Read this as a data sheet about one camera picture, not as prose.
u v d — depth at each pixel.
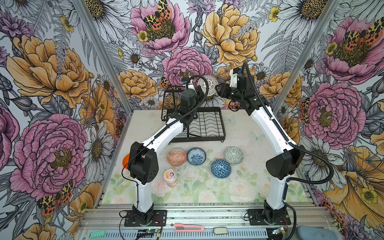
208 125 1.12
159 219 0.73
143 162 0.49
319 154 0.83
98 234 0.69
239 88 0.63
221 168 0.90
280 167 0.49
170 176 0.78
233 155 0.97
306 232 0.68
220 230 0.70
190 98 0.62
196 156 0.95
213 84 0.81
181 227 0.71
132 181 0.53
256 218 0.74
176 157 0.94
